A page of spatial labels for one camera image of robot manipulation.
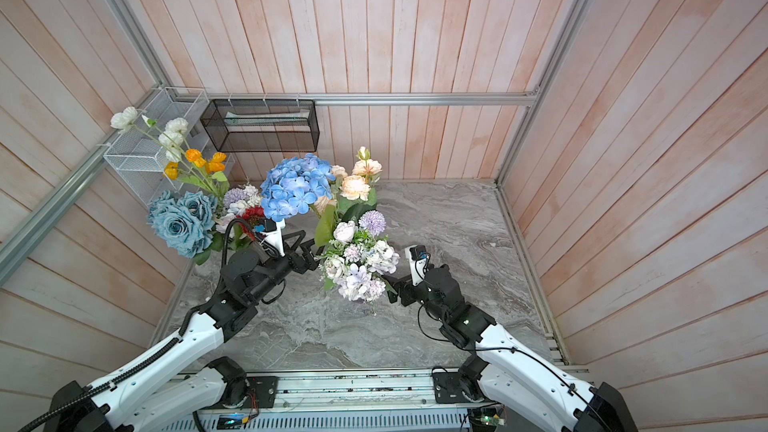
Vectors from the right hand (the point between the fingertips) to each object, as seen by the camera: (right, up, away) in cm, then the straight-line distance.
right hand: (397, 270), depth 79 cm
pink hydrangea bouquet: (-9, +5, -14) cm, 18 cm away
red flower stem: (-36, +15, -7) cm, 40 cm away
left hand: (-20, +9, -6) cm, 23 cm away
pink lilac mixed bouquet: (-41, +19, -4) cm, 45 cm away
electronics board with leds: (+21, -34, -8) cm, 41 cm away
